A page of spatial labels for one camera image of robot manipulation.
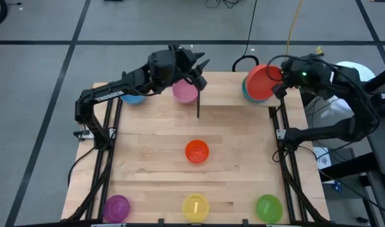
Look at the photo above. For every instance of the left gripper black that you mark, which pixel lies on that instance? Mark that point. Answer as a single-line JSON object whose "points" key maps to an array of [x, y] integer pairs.
{"points": [[187, 66]]}

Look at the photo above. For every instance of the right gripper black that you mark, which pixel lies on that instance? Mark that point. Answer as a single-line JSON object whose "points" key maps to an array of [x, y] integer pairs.
{"points": [[296, 74]]}

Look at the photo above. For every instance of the red plastic bowl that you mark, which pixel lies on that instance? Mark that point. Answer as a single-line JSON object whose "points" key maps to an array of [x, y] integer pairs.
{"points": [[262, 83]]}

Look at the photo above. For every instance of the pink plastic bowl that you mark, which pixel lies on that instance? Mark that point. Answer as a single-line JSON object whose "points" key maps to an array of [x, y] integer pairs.
{"points": [[184, 93]]}

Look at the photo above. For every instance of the teal plastic bowl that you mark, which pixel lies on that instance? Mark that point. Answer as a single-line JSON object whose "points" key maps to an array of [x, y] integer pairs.
{"points": [[244, 91]]}

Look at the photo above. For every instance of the blue plastic bowl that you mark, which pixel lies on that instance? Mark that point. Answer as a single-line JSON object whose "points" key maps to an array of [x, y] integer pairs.
{"points": [[133, 100]]}

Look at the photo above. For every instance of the orange plastic bowl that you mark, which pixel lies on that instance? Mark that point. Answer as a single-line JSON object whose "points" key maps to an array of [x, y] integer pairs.
{"points": [[197, 151]]}

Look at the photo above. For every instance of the green plastic bowl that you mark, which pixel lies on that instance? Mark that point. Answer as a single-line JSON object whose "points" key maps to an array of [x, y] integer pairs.
{"points": [[269, 208]]}

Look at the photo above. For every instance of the yellow plastic bowl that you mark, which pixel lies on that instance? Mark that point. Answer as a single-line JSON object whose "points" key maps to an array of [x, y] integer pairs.
{"points": [[192, 208]]}

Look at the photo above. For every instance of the purple plastic bowl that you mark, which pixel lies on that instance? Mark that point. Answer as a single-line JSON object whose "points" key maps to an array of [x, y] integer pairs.
{"points": [[116, 208]]}

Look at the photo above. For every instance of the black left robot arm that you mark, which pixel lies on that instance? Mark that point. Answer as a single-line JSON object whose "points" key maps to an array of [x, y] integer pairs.
{"points": [[116, 91]]}

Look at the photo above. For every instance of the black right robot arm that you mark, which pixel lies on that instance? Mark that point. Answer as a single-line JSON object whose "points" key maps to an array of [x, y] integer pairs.
{"points": [[331, 132]]}

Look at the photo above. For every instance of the wooden shelf with black legs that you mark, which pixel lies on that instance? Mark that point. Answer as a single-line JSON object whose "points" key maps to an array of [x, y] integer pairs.
{"points": [[224, 91]]}

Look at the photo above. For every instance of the yellow tag on gripper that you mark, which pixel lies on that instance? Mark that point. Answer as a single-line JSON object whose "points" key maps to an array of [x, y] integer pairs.
{"points": [[319, 50]]}

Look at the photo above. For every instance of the white paper sheet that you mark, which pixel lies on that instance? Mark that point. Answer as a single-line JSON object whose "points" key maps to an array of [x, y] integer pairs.
{"points": [[322, 160]]}

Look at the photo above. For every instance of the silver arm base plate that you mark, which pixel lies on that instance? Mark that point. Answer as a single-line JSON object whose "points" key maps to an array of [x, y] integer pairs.
{"points": [[281, 134], [85, 135]]}

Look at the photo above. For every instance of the black aluminium table frame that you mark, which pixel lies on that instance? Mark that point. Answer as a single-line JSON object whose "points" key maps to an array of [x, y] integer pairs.
{"points": [[117, 113]]}

